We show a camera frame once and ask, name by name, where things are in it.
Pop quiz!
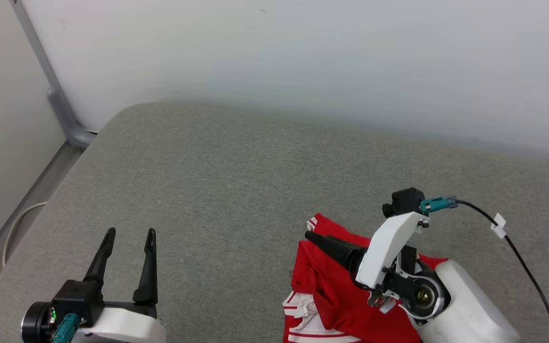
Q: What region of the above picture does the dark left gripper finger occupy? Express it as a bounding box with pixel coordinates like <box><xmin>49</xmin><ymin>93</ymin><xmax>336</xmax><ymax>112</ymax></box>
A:
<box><xmin>133</xmin><ymin>229</ymin><xmax>157</xmax><ymax>304</ymax></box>
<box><xmin>84</xmin><ymin>228</ymin><xmax>116</xmax><ymax>282</ymax></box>

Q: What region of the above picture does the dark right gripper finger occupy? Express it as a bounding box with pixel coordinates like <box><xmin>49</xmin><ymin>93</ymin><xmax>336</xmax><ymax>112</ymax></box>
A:
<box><xmin>305</xmin><ymin>231</ymin><xmax>368</xmax><ymax>273</ymax></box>

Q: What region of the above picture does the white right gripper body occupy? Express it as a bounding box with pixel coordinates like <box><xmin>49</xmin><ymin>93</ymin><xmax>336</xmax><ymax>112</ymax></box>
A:
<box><xmin>356</xmin><ymin>212</ymin><xmax>430</xmax><ymax>305</ymax></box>

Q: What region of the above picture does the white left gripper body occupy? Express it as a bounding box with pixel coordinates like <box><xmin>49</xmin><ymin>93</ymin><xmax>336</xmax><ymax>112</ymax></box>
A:
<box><xmin>21</xmin><ymin>302</ymin><xmax>166</xmax><ymax>343</ymax></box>

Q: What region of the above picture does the red and white garment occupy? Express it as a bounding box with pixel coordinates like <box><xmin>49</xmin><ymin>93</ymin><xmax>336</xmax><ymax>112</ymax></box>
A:
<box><xmin>283</xmin><ymin>213</ymin><xmax>449</xmax><ymax>343</ymax></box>

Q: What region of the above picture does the teal left camera connector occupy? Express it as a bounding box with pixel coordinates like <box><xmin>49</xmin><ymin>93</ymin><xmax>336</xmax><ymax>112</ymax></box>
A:
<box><xmin>51</xmin><ymin>313</ymin><xmax>82</xmax><ymax>343</ymax></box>

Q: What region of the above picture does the teal camera connector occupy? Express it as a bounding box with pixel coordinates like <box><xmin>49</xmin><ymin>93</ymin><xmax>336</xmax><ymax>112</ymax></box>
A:
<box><xmin>420</xmin><ymin>196</ymin><xmax>458</xmax><ymax>213</ymax></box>
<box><xmin>51</xmin><ymin>313</ymin><xmax>82</xmax><ymax>343</ymax></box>

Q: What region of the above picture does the teal right camera connector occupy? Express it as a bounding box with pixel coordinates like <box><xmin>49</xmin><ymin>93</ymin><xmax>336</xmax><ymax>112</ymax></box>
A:
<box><xmin>420</xmin><ymin>196</ymin><xmax>458</xmax><ymax>213</ymax></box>

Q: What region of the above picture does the white floor cable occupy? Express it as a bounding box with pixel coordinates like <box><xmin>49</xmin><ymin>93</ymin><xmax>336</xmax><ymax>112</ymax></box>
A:
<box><xmin>2</xmin><ymin>202</ymin><xmax>48</xmax><ymax>267</ymax></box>

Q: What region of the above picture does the white cable tag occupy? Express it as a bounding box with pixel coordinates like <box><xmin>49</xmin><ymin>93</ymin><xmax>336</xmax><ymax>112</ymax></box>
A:
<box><xmin>490</xmin><ymin>213</ymin><xmax>507</xmax><ymax>239</ymax></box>

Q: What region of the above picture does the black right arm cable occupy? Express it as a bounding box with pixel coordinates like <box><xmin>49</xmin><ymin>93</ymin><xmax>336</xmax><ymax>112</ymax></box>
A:
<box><xmin>455</xmin><ymin>200</ymin><xmax>549</xmax><ymax>343</ymax></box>

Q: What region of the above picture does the grey metal frame post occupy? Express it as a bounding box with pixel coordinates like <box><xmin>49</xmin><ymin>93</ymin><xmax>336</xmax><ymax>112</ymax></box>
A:
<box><xmin>10</xmin><ymin>0</ymin><xmax>98</xmax><ymax>148</ymax></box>

